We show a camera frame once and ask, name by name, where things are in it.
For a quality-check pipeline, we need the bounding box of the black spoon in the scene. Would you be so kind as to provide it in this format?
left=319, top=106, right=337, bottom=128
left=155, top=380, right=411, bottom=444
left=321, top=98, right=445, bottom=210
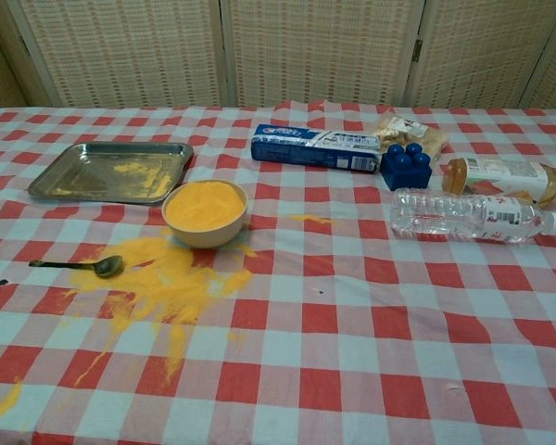
left=29, top=255, right=124, bottom=279

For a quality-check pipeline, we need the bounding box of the off-white bowl with yellow powder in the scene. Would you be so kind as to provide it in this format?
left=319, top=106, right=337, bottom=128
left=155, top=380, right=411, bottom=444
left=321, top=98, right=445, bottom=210
left=161, top=179, right=249, bottom=249

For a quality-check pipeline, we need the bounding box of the stainless steel tray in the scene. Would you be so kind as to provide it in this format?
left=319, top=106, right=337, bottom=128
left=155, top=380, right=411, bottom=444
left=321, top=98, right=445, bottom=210
left=27, top=142, right=196, bottom=207

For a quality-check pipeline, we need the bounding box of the blue white toothpaste box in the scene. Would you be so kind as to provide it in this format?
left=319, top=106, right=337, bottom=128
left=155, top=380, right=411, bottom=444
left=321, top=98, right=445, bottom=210
left=250, top=122, right=383, bottom=174

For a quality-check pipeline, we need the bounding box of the spilled yellow powder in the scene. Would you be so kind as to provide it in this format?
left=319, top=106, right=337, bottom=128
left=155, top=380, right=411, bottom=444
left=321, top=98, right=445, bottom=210
left=0, top=213, right=335, bottom=426

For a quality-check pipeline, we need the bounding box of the blue toy building block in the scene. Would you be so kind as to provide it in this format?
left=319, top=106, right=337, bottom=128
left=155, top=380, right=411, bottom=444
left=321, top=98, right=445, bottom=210
left=380, top=142, right=434, bottom=192

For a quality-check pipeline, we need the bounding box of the red white checkered tablecloth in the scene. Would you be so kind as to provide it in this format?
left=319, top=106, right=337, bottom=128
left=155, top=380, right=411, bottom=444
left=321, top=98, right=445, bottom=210
left=0, top=99, right=556, bottom=445

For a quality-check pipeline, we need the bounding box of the clear plastic water bottle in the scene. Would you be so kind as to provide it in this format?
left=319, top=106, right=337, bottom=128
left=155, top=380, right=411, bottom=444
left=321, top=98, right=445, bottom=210
left=389, top=187, right=556, bottom=247

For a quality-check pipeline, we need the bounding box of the clear bag of snacks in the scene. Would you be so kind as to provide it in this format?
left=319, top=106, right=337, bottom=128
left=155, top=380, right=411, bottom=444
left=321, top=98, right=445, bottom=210
left=373, top=114, right=449, bottom=161

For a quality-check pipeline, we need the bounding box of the amber tea bottle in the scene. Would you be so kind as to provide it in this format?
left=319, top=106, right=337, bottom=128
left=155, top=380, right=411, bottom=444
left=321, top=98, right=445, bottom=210
left=440, top=156, right=556, bottom=207

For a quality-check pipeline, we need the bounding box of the woven beige folding screen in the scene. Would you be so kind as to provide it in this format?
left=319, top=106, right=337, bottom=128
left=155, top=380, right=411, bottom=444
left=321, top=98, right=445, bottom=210
left=0, top=0, right=556, bottom=112

